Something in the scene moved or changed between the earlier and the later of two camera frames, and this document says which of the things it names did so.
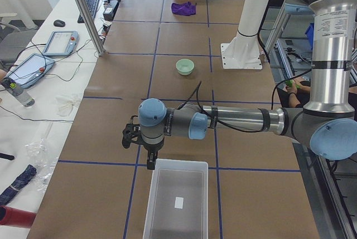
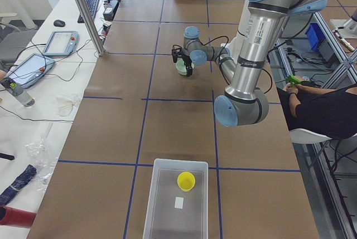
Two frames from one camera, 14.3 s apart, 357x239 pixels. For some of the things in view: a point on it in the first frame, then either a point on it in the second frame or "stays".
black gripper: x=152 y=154 → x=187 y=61
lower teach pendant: x=33 y=68 stays
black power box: x=109 y=11 stays
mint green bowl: x=184 y=66 stays
